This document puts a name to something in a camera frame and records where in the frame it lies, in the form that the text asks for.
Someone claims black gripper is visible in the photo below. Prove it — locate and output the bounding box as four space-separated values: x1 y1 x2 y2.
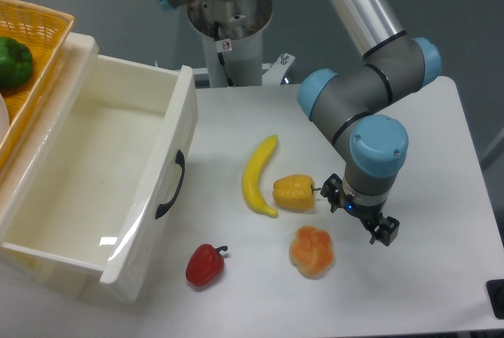
320 173 400 246

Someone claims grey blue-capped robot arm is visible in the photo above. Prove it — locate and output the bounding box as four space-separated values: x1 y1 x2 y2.
157 0 442 245

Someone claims round orange braided bread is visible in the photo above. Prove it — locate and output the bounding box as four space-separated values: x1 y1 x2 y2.
289 225 335 279

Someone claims yellow bell pepper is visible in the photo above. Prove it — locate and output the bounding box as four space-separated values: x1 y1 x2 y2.
272 174 318 211

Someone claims yellow banana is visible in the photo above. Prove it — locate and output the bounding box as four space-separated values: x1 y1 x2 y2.
242 135 278 218

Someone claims black object at table edge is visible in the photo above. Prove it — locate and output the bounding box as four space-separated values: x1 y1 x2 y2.
486 279 504 320

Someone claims red bell pepper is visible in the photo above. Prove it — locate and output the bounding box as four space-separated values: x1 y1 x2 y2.
185 243 228 287

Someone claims white plastic drawer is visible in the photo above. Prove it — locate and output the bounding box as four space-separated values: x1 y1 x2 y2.
1 55 198 303

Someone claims orange woven basket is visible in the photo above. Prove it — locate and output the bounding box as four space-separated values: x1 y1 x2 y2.
1 0 75 166

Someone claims green bell pepper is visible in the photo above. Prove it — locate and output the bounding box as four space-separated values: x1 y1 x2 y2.
1 36 33 89

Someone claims black drawer handle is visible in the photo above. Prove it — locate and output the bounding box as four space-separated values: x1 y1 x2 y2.
154 150 186 220

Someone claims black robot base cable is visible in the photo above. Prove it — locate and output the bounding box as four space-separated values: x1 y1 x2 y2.
213 20 236 88

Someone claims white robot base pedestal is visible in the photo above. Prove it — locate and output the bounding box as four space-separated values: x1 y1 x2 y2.
187 0 295 87

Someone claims white drawer cabinet frame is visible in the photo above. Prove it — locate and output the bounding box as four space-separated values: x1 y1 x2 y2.
1 33 98 299

